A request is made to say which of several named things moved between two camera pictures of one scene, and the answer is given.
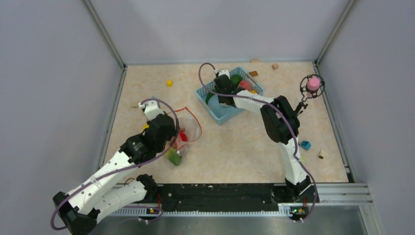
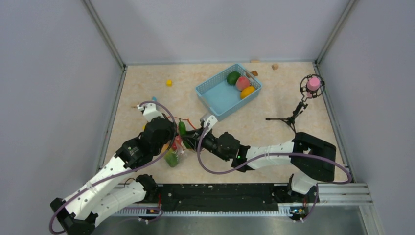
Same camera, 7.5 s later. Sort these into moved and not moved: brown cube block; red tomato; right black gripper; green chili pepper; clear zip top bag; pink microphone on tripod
Moved: green chili pepper; clear zip top bag; red tomato; right black gripper
Not moved: brown cube block; pink microphone on tripod
